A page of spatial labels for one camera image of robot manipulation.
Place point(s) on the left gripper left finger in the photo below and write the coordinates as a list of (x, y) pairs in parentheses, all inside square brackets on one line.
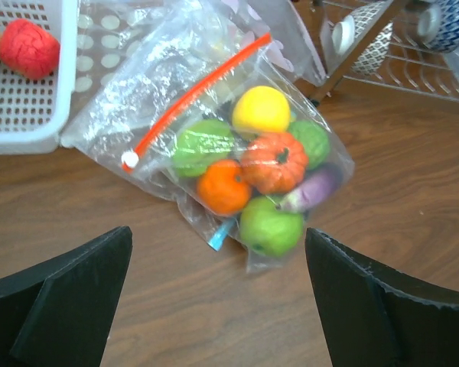
[(60, 312)]

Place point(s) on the orange toy pumpkin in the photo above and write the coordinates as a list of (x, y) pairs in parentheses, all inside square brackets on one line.
[(274, 163)]

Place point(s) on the green apple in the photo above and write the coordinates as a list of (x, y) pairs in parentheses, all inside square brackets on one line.
[(267, 230)]

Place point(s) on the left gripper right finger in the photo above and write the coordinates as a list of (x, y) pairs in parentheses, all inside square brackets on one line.
[(374, 315)]

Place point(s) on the blue zigzag bowl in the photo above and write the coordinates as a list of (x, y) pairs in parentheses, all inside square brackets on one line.
[(438, 26)]

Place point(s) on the small orange tangerine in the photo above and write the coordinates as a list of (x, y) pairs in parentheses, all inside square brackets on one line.
[(222, 188)]

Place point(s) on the clear bag white dots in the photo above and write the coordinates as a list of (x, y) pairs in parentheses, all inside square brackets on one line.
[(108, 33)]

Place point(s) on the purple eggplant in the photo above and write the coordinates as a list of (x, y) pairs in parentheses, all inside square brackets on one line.
[(321, 184)]

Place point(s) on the green toy pepper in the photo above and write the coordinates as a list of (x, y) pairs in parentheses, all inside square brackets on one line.
[(200, 145)]

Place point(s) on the white plastic fruit basket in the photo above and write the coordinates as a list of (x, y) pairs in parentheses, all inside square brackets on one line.
[(33, 113)]

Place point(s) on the steel dish rack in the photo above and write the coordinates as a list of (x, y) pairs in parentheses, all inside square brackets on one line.
[(373, 47)]

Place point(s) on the yellow lemon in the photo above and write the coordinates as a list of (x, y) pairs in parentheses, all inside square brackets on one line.
[(261, 109)]

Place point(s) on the clear bag blue zipper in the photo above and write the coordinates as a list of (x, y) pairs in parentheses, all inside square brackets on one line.
[(182, 72)]

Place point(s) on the clear bag orange zipper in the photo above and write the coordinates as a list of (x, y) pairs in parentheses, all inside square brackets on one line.
[(247, 146)]

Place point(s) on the clear bag pink dots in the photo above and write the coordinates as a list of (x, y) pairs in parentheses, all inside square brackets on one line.
[(292, 49)]

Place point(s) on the red strawberry toy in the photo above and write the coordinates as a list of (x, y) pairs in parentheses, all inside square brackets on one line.
[(29, 50)]

